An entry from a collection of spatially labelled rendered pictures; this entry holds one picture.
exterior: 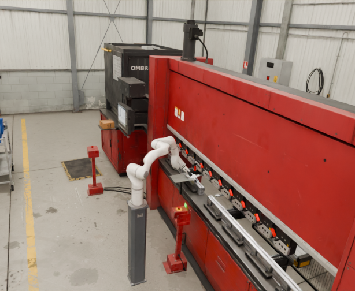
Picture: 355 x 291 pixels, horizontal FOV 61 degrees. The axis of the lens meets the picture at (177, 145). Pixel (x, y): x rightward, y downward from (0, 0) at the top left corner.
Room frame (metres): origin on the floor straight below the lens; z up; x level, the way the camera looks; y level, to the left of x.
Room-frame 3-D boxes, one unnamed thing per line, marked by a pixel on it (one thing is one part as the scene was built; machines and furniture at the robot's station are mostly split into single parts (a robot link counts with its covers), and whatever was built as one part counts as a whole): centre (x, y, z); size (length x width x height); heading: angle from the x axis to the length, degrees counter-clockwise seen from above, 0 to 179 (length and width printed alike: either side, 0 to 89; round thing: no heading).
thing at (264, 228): (2.03, -0.77, 1.26); 0.15 x 0.09 x 0.17; 24
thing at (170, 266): (2.83, -0.06, 0.06); 0.25 x 0.20 x 0.12; 109
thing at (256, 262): (1.98, -0.73, 0.89); 0.30 x 0.05 x 0.03; 24
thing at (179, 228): (2.84, -0.09, 0.39); 0.05 x 0.05 x 0.54; 19
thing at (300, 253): (3.05, -0.66, 0.93); 2.30 x 0.14 x 0.10; 24
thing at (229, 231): (2.35, -0.57, 0.89); 0.30 x 0.05 x 0.03; 24
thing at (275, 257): (2.21, -1.11, 0.81); 0.64 x 0.08 x 0.14; 114
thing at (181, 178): (3.23, -0.08, 1.00); 0.26 x 0.18 x 0.01; 114
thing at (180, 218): (2.84, -0.09, 0.75); 0.20 x 0.16 x 0.18; 19
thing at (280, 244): (1.85, -0.85, 1.26); 0.15 x 0.09 x 0.17; 24
